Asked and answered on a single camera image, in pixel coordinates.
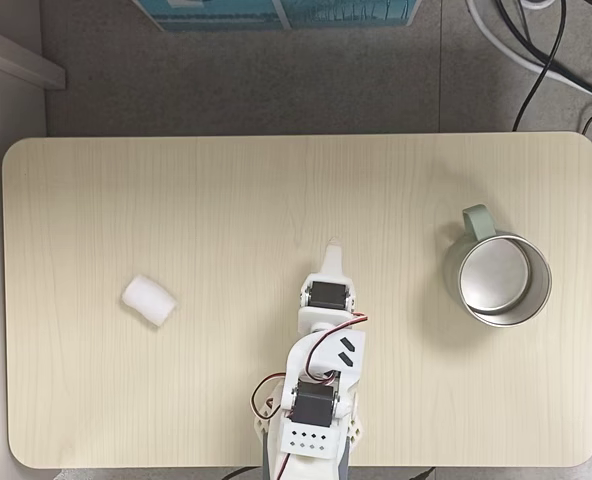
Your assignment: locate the green mug steel interior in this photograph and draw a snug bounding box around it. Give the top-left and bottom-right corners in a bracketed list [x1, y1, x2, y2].
[443, 203, 553, 327]

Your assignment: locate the thick white cable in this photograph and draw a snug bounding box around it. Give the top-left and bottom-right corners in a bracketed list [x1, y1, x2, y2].
[464, 0, 592, 104]

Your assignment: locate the long curved black cable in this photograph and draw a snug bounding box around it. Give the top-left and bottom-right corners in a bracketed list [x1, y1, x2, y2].
[494, 0, 592, 100]

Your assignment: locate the white gauze dressing roll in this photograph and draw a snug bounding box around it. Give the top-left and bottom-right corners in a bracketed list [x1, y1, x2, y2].
[120, 273, 178, 330]

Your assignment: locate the white ledge board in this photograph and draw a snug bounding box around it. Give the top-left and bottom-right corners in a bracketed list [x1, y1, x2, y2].
[0, 22, 68, 92]

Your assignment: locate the straight black cable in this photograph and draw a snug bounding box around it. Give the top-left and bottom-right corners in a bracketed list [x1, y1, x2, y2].
[512, 0, 563, 133]

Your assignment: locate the black cable under table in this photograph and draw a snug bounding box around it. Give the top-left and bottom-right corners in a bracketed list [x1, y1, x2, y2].
[219, 466, 263, 480]

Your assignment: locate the teal printed box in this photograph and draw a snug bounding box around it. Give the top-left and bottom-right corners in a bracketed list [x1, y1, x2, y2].
[132, 0, 283, 33]
[275, 0, 422, 30]

